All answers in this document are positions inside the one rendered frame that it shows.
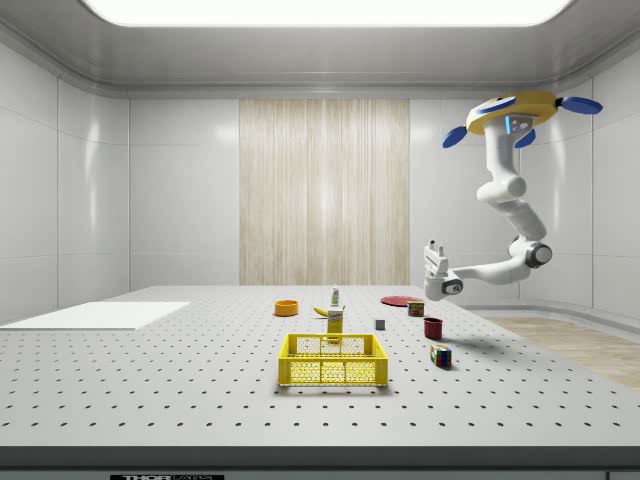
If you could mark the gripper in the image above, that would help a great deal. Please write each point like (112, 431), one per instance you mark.
(436, 261)

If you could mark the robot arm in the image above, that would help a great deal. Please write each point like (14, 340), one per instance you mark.
(505, 160)

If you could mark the flat-sided can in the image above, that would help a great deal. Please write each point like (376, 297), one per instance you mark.
(415, 308)

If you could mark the red plate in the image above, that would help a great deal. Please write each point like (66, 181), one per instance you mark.
(395, 301)

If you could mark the red mug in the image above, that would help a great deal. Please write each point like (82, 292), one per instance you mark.
(433, 328)

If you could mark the grey cube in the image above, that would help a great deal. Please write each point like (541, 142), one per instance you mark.
(380, 324)

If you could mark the puzzle cube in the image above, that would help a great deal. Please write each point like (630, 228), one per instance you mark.
(440, 356)

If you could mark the small white bottle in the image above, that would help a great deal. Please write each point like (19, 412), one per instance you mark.
(335, 297)

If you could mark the yellow white carton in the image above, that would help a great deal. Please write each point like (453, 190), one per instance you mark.
(335, 321)

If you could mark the banana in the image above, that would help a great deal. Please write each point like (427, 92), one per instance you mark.
(320, 311)

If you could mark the yellow basket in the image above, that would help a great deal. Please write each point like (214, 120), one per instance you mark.
(332, 371)

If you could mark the yellow bowl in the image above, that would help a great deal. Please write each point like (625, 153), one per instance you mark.
(286, 308)

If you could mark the drone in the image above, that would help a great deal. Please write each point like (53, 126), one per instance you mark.
(527, 104)

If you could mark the white board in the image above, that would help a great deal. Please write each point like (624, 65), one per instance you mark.
(95, 315)

